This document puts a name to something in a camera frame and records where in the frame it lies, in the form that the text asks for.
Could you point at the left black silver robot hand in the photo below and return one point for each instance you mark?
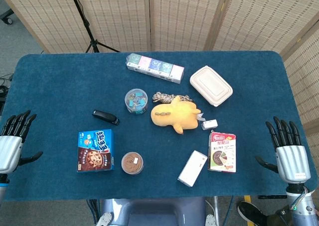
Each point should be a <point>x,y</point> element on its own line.
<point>10,151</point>

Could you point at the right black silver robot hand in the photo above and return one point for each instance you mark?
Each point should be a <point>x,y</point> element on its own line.
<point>292,162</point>

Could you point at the yellow plush toy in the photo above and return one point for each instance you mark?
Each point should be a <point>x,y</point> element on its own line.
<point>174,115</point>

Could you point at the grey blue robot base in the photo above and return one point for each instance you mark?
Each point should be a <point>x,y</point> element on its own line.
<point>149,211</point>

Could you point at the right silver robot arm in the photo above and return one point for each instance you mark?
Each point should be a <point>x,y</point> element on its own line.
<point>305,211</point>

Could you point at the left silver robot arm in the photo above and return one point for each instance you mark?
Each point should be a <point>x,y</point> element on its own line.
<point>2,189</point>

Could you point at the black white shoe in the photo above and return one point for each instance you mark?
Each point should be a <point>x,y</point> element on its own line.
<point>250,213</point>

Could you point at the red green biscuit box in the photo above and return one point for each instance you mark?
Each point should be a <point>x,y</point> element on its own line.
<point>222,152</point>

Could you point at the blue table cloth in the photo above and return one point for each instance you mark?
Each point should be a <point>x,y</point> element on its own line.
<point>62,91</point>

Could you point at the blue chocolate cookie box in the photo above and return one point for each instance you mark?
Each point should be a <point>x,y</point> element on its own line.
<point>96,151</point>

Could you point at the small white box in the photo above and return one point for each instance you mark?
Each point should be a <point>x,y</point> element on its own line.
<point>209,124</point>

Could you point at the long white carton box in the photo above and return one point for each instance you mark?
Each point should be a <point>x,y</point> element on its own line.
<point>192,168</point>

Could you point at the black stapler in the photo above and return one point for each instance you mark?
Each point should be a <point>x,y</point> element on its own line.
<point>106,116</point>

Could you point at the beige lidded lunch box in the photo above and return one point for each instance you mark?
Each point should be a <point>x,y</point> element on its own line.
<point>210,86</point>

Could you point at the clear jar of rubber bands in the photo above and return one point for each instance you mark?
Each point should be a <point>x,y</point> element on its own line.
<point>132,162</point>

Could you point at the clear jar of binder clips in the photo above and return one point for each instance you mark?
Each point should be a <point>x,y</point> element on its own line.
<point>136,101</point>

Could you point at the black tripod stand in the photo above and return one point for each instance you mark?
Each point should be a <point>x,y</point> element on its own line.
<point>86,24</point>

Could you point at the multicolour tissue pack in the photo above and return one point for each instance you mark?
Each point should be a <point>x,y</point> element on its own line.
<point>155,67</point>

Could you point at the bamboo folding screen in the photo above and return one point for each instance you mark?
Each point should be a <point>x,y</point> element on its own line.
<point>184,16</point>

